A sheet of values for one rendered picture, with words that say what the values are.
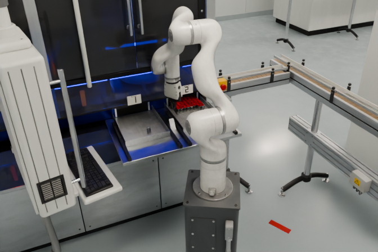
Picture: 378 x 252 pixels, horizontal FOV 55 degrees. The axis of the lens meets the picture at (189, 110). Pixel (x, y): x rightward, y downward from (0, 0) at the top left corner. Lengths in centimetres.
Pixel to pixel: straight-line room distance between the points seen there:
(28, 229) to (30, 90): 132
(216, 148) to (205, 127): 13
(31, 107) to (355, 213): 240
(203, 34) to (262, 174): 194
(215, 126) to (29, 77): 74
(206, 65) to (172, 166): 120
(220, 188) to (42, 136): 80
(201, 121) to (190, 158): 114
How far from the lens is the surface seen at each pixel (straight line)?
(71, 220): 264
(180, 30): 151
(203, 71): 151
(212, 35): 155
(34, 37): 201
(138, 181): 256
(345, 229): 295
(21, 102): 152
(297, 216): 293
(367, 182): 251
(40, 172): 169
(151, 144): 204
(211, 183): 168
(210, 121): 149
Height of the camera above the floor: 203
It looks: 29 degrees down
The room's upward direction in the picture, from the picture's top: 1 degrees counter-clockwise
